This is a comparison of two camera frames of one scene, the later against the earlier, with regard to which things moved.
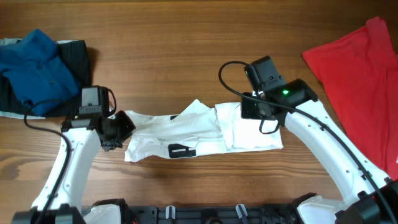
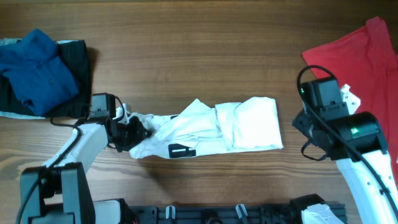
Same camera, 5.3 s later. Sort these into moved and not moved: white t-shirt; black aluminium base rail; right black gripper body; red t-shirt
Moved: right black gripper body
Not moved: white t-shirt; black aluminium base rail; red t-shirt
